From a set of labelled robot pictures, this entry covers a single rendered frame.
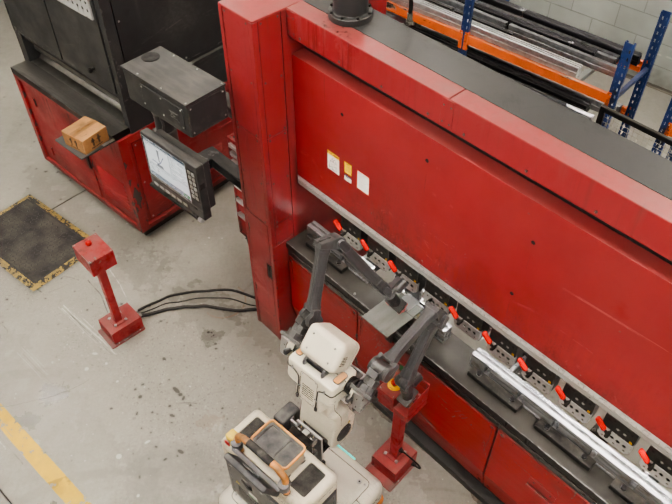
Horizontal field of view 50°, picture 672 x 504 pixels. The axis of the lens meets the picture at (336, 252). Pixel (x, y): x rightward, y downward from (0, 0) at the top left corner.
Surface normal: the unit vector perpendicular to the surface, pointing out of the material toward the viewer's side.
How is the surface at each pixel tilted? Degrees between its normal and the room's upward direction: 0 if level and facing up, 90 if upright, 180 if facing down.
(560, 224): 90
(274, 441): 0
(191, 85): 0
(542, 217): 90
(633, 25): 90
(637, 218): 90
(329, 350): 48
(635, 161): 0
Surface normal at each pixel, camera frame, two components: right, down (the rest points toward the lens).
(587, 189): -0.73, 0.49
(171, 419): 0.00, -0.69
